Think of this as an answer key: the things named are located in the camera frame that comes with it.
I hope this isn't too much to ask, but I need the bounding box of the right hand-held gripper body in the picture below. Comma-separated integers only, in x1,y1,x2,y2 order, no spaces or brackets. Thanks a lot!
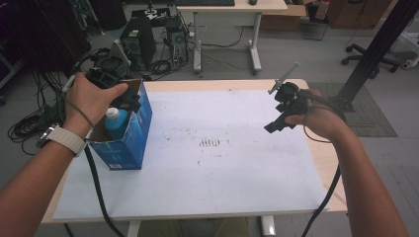
267,62,313,123

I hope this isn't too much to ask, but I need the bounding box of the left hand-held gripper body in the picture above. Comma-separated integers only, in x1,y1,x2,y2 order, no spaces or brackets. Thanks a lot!
85,39,132,90

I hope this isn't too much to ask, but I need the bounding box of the blue bottle with white cap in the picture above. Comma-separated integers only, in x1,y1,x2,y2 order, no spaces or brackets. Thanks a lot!
104,107,129,141

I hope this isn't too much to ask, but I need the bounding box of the blue cardboard box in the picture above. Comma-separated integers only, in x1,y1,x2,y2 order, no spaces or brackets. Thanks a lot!
86,78,154,172

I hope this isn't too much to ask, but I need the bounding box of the person's left hand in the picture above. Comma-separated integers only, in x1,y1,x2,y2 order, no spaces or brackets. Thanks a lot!
61,72,129,132

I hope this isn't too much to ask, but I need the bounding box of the person's right hand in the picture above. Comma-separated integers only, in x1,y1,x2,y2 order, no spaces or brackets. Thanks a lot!
284,88,348,143

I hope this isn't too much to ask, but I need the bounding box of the black computer tower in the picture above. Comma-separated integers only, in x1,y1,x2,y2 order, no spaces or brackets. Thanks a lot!
119,15,157,71

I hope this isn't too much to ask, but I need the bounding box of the white paper mat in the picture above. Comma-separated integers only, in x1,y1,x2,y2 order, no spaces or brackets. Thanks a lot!
52,90,330,221

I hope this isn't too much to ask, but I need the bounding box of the open computer case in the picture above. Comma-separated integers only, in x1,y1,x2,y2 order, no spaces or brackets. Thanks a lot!
165,16,190,67

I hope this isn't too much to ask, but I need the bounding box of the black device with white parts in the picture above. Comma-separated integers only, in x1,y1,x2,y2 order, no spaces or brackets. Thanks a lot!
131,7,172,28

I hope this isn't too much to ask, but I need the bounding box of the wristwatch with white band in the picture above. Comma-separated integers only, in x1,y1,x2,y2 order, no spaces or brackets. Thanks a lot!
37,123,88,158

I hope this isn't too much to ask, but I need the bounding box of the dark curtain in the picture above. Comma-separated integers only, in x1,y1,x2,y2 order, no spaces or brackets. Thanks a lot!
0,0,93,100

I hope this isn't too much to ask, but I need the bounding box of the brown cardboard box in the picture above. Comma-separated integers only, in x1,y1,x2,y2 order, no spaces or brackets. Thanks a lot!
260,3,309,33

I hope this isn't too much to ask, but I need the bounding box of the grey floor mat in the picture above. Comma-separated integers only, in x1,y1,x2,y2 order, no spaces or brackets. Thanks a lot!
312,82,398,138

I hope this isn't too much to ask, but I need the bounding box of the black office chair base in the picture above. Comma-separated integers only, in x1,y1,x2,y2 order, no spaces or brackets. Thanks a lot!
341,42,401,79

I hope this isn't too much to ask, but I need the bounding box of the white table leg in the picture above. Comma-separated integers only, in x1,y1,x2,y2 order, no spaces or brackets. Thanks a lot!
126,220,143,237
260,215,277,237

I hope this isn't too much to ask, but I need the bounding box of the wooden cabinet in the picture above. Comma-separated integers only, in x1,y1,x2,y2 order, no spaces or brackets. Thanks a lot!
325,0,393,30

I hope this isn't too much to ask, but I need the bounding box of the white desk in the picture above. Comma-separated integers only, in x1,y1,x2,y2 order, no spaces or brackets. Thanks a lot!
176,0,289,75

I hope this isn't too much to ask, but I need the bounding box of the black keyboard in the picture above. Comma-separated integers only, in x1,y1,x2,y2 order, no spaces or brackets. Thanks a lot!
174,0,236,7

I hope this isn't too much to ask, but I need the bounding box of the thin black cord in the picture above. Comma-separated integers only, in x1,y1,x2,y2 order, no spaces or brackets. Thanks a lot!
302,112,332,144

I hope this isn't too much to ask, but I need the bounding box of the thin grey cord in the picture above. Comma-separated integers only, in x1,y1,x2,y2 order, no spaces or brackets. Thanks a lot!
60,73,97,130

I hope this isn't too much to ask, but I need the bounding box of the black wire rack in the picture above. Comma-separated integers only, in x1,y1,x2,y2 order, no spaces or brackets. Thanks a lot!
302,13,331,41

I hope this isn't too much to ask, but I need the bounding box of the bundle of black floor cables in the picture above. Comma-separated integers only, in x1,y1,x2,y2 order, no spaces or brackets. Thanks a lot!
7,70,72,156

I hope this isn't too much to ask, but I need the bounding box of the thick black right gripper cable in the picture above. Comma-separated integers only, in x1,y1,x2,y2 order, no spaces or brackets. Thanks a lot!
297,88,348,237

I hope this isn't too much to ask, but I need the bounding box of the thick black gripper cable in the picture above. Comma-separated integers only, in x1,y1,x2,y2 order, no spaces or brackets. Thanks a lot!
297,88,348,237
70,47,126,237

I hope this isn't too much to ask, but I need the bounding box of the thick black left gripper cable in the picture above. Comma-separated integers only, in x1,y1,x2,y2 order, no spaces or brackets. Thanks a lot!
70,47,126,237

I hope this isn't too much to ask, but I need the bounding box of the black metal stand post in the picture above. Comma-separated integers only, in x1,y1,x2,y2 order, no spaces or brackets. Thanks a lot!
333,0,419,114

